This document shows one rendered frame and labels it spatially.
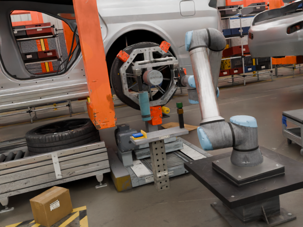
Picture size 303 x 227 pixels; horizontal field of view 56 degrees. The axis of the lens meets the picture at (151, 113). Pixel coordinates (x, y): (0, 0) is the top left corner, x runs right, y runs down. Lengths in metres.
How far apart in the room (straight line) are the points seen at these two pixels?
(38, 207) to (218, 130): 1.32
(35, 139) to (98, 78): 0.77
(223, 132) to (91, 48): 1.19
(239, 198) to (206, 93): 0.62
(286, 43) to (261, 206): 3.10
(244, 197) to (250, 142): 0.35
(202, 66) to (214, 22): 1.55
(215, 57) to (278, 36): 2.78
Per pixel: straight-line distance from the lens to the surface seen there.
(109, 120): 2.31
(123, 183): 2.38
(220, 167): 1.76
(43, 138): 2.55
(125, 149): 2.57
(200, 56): 1.75
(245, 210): 1.80
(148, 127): 2.85
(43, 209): 2.13
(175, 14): 3.04
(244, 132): 1.70
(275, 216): 1.94
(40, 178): 2.49
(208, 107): 1.69
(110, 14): 2.85
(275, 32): 4.69
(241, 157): 1.75
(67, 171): 2.47
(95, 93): 2.27
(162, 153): 2.22
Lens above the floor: 1.04
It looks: 11 degrees down
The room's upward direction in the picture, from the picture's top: 8 degrees counter-clockwise
